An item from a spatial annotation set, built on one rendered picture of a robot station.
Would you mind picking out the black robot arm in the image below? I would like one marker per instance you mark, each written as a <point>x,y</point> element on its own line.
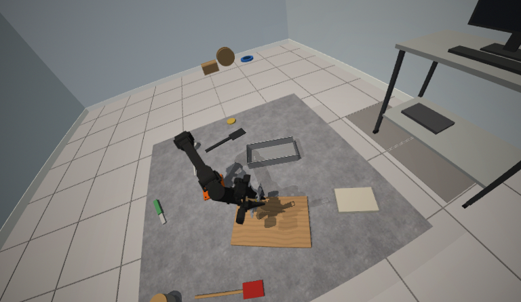
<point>208,179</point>

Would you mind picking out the grey cylindrical jar with wooden lid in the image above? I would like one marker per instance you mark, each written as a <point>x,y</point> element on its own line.
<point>163,298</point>

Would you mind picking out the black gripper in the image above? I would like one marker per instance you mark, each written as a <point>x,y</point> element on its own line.
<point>244,206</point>

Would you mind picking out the beige flat square board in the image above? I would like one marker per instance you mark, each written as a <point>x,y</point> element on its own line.
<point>355,200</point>

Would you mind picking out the grey rectangular tin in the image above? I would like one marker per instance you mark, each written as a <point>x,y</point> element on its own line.
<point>271,152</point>

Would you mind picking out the wooden board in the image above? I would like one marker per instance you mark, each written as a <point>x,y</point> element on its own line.
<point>283,222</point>

